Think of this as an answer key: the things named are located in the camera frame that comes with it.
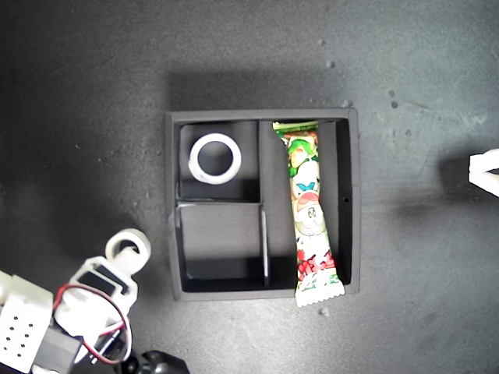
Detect white tape roll green core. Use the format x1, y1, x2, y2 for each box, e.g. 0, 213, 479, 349
104, 229, 152, 278

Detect white tape roll wide hole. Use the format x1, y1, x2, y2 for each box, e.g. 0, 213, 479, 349
188, 132, 242, 185

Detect snack bar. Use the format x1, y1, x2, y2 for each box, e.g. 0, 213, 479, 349
271, 120, 346, 309

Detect black tray with wells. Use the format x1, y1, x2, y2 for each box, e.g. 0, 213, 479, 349
164, 108, 362, 302

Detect red black white wire bundle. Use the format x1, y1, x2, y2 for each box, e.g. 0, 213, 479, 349
53, 284, 133, 365

